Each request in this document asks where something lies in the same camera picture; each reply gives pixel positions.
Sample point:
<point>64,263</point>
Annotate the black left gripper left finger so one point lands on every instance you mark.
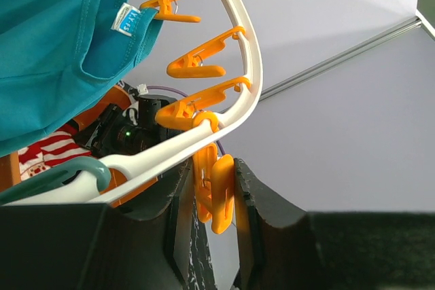
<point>153,241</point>

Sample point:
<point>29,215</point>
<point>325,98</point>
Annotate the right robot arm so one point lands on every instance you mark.
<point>151,104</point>

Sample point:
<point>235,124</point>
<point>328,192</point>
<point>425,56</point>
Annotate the orange clothes clip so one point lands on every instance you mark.
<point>191,64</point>
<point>185,114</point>
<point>214,187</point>
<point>167,10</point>

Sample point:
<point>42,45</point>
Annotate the teal fabric garment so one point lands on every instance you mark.
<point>59,57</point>

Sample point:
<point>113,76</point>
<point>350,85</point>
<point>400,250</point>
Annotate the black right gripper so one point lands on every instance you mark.
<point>118,131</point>

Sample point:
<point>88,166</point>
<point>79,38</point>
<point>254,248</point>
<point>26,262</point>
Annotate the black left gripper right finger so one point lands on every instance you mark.
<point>282,246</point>

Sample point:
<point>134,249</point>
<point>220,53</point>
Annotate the red white santa sock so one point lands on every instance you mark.
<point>52,150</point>

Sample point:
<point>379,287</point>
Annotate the white round clip hanger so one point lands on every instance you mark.
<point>142,167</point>

